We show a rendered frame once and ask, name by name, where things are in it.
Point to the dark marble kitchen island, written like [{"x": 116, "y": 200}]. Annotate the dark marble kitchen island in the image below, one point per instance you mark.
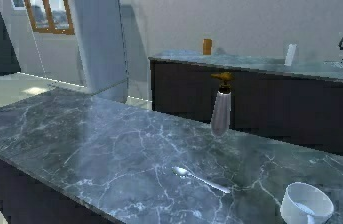
[{"x": 105, "y": 150}]

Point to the silver spoon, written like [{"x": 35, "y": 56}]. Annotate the silver spoon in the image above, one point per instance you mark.
[{"x": 199, "y": 179}]

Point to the wooden framed window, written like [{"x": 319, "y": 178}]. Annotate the wooden framed window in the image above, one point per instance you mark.
[{"x": 49, "y": 16}]

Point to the dark kitchen counter cabinet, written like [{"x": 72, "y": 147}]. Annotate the dark kitchen counter cabinet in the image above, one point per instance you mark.
[{"x": 279, "y": 103}]

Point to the white cup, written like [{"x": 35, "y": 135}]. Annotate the white cup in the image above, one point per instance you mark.
[{"x": 307, "y": 205}]

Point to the white rectangular container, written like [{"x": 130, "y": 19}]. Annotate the white rectangular container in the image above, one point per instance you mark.
[{"x": 290, "y": 55}]

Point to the grey fridge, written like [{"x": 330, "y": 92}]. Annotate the grey fridge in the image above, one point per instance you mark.
[{"x": 104, "y": 46}]

